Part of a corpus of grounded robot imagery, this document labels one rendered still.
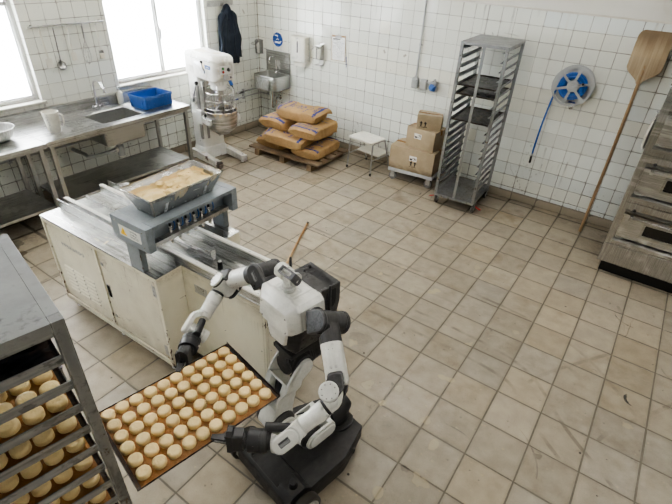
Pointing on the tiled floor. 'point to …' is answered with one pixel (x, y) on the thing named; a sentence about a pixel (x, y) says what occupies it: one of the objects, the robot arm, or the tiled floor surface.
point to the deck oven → (646, 214)
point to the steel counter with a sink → (116, 134)
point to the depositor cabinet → (123, 278)
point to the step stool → (369, 146)
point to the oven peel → (641, 61)
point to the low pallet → (297, 156)
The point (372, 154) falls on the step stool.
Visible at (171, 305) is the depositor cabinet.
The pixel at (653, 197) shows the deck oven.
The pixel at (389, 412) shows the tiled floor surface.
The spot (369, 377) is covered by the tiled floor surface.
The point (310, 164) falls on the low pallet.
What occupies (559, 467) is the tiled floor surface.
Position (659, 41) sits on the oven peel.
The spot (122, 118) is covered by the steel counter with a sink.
